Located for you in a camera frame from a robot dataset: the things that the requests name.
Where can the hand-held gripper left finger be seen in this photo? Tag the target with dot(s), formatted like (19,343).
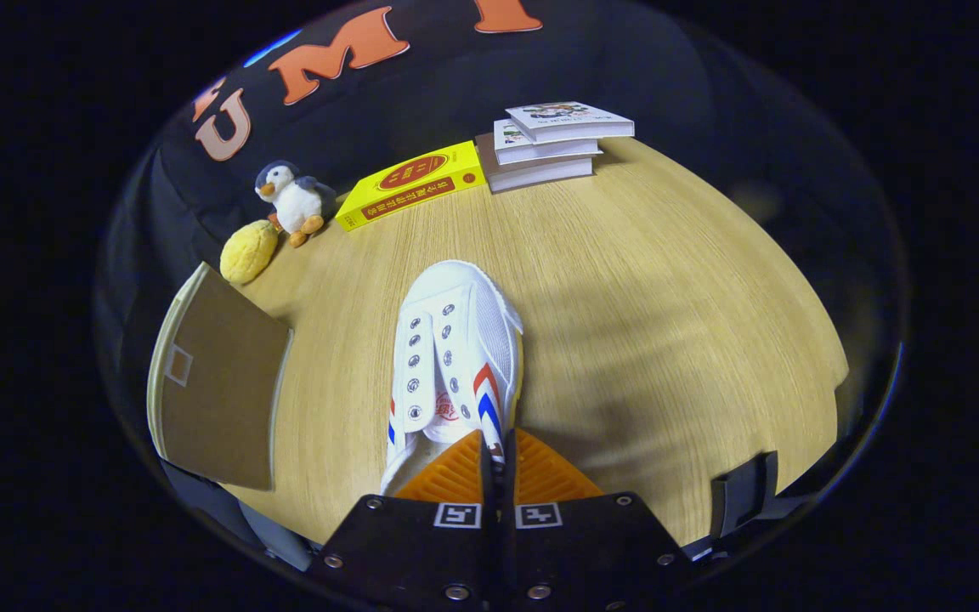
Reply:
(421,552)

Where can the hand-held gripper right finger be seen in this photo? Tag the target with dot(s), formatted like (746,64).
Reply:
(583,552)

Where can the white canvas shoe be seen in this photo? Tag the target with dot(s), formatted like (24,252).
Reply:
(455,340)

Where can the beige fabric storage box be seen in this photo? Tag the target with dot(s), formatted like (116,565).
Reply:
(217,382)

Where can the yellow plush ball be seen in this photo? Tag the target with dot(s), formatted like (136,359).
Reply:
(248,252)

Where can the yellow book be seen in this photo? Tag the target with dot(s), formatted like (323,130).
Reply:
(409,183)

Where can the penguin plush toy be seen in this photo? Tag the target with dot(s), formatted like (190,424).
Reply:
(296,202)

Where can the white illustrated cover book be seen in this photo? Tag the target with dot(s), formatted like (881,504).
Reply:
(532,151)
(566,119)

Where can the black plastic bracket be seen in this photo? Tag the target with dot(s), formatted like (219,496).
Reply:
(740,497)

